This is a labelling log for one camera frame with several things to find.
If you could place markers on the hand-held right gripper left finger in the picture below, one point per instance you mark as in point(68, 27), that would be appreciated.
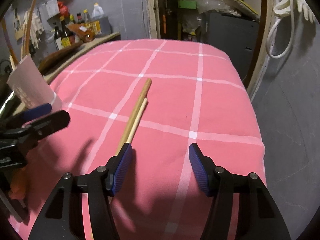
point(122, 167)

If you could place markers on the green box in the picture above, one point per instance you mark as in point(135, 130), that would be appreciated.
point(187, 4)

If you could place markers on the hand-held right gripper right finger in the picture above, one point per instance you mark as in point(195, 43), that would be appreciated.
point(198, 167)

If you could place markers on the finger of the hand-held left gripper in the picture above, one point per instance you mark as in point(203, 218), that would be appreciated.
point(37, 111)
point(52, 122)

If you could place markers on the small yellow-capped bottle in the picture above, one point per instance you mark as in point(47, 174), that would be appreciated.
point(72, 20)

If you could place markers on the person's left hand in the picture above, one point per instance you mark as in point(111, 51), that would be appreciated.
point(17, 182)

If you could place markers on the pale wooden chopstick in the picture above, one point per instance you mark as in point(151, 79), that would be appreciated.
point(138, 116)

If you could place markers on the pink checked tablecloth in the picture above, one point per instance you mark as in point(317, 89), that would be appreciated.
point(175, 100)

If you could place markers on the bundle of wooden chopsticks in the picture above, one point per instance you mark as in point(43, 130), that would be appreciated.
point(12, 62)

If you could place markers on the clear oil jug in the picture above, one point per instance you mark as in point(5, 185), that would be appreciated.
point(97, 17)

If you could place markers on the cream rubber glove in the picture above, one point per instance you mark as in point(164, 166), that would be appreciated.
point(306, 10)
point(282, 5)

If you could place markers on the frosted plastic cup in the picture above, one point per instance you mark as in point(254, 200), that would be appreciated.
point(30, 87)

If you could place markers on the dark sauce bottle yellow label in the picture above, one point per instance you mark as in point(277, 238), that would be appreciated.
point(66, 36)

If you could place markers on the red plastic bag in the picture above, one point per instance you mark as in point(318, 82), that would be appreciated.
point(63, 8)

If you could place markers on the orange snack packet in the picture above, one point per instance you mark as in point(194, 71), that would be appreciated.
point(82, 32)

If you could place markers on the brown wooden board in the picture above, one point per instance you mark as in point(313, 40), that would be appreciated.
point(60, 55)

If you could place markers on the wooden door frame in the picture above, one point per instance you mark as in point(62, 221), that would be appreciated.
point(153, 10)

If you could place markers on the yellow-capped sauce bottle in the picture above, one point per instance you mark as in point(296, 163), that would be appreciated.
point(87, 18)

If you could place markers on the grey metal cabinet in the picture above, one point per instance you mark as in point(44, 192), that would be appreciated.
point(230, 35)

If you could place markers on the beige sack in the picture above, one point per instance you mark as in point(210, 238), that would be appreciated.
point(240, 6)

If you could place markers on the hanging beige cloth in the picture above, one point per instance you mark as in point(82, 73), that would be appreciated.
point(35, 30)

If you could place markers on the clear plastic bag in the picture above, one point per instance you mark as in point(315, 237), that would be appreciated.
point(211, 5)

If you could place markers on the wooden shelf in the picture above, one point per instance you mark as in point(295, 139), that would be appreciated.
point(100, 40)

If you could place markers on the wooden chopsticks pair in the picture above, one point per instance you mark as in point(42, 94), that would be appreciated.
point(140, 101)

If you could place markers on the black-capped dark bottle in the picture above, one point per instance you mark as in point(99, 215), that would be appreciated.
point(58, 38)

